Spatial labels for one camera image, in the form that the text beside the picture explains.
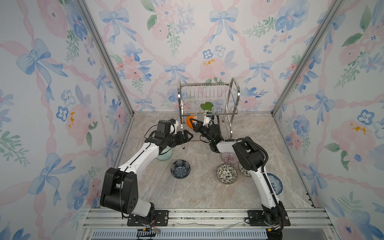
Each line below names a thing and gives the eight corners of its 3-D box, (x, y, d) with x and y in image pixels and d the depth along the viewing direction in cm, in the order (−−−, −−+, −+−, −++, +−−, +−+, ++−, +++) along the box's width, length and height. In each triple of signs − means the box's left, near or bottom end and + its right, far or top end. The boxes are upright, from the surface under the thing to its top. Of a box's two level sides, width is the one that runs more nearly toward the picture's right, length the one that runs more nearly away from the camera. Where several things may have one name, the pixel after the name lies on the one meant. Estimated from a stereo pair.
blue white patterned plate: (274, 196, 83) (278, 193, 79) (264, 176, 90) (267, 173, 86) (281, 194, 84) (286, 191, 80) (271, 175, 90) (274, 171, 86)
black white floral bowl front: (217, 184, 86) (218, 182, 83) (215, 167, 93) (216, 164, 89) (236, 184, 86) (238, 182, 83) (233, 167, 93) (235, 164, 89)
